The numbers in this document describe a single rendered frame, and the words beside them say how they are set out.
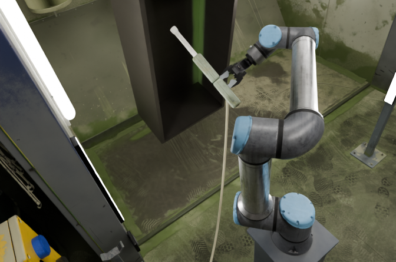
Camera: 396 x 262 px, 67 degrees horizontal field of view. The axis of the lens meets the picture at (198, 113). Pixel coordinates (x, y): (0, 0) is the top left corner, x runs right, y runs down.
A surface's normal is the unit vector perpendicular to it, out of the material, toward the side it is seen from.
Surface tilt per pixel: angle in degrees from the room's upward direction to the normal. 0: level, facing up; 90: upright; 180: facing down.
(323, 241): 0
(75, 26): 57
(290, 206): 5
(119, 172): 0
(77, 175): 90
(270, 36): 51
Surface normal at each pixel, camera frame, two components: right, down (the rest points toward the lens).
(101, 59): 0.41, 0.04
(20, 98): 0.57, 0.51
